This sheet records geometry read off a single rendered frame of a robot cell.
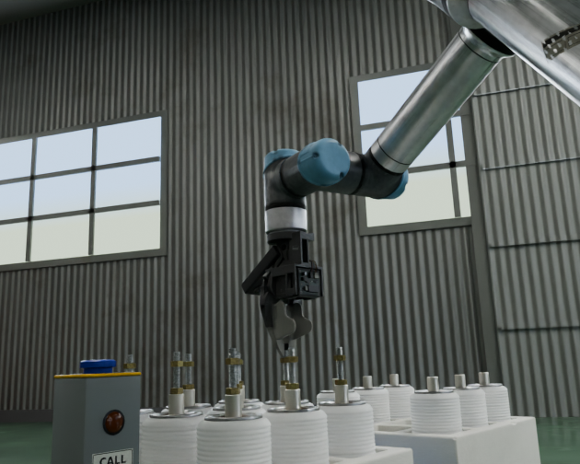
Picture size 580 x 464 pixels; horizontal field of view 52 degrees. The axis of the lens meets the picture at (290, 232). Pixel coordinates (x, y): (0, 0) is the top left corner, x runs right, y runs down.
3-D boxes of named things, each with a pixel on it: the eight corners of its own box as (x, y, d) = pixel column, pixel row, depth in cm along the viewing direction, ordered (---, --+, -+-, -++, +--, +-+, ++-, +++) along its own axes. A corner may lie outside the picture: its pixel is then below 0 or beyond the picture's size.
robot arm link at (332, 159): (367, 142, 101) (330, 161, 110) (311, 131, 95) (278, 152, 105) (370, 186, 99) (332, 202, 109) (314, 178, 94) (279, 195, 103)
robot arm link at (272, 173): (277, 143, 105) (255, 157, 112) (279, 203, 103) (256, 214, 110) (314, 149, 109) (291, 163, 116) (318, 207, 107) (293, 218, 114)
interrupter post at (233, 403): (226, 422, 76) (226, 395, 76) (222, 420, 78) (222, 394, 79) (245, 421, 76) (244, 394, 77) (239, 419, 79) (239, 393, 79)
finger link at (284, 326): (290, 354, 98) (289, 298, 100) (265, 355, 102) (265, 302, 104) (303, 354, 100) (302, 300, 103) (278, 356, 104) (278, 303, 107)
